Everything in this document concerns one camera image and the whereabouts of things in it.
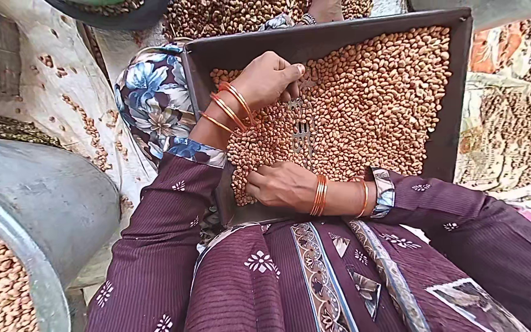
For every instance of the person's right hand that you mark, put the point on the person's right hand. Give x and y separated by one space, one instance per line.
286 185

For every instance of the person's left hand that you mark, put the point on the person's left hand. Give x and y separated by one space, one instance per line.
263 78

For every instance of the person's left thumb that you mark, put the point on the person's left thumb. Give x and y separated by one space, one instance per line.
292 73

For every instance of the person's right fingers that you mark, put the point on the person's right fingers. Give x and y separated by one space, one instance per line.
255 180

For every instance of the person's left fingers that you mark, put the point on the person's left fingers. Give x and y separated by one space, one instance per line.
288 92

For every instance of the person's right forearm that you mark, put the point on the person's right forearm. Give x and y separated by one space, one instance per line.
424 198

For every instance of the person's left forearm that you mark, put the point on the person's left forearm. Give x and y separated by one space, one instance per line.
164 212

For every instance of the large black rectangular tray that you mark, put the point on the large black rectangular tray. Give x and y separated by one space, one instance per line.
330 40

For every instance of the pile of shelled peanuts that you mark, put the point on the pile of shelled peanuts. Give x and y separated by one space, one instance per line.
371 106

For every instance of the heap of dark brown peanuts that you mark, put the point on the heap of dark brown peanuts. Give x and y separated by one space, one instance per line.
219 16

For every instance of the person's body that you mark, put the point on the person's body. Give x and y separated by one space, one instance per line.
265 286

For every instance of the dark round basin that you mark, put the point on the dark round basin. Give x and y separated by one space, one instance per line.
132 20

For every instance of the scattered peanuts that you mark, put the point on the scattered peanuts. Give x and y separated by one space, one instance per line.
91 129

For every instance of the printed sack sheet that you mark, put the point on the printed sack sheet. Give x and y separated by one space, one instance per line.
477 83

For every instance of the heap of brown nuts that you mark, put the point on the heap of brown nuts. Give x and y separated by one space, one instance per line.
115 8

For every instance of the large grey metal tub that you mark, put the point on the large grey metal tub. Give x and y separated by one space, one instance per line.
62 193

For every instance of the grey metal container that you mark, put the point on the grey metal container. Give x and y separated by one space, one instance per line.
500 10

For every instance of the heap of small brown peanuts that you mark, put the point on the heap of small brown peanuts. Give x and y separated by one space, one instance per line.
519 124

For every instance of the white woven sack sheet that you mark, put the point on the white woven sack sheet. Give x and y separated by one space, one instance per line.
30 92

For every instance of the heap of dark green husks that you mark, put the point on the heap of dark green husks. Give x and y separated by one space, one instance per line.
12 131

